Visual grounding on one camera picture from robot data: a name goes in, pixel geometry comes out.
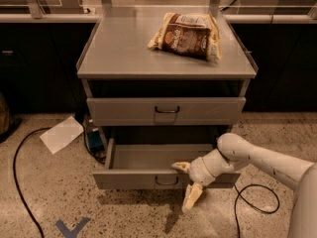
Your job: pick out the grey drawer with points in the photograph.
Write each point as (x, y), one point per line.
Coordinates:
(174, 111)
(147, 166)

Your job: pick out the brown bag at left edge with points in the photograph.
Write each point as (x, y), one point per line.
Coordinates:
(6, 119)

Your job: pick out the brown yellow snack bag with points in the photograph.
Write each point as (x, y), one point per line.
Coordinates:
(192, 35)

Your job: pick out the blue power box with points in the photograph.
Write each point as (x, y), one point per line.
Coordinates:
(94, 141)

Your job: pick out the white paper sheet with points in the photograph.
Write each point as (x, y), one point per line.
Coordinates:
(62, 134)

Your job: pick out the grey drawer cabinet frame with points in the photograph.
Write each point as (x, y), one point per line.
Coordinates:
(118, 64)

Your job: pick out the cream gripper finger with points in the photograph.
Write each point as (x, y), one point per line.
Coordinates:
(192, 194)
(181, 166)

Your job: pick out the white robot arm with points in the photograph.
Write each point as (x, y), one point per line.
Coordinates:
(233, 153)

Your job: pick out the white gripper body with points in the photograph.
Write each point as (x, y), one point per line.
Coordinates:
(199, 172)

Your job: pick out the grey top drawer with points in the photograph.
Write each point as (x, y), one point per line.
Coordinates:
(174, 111)

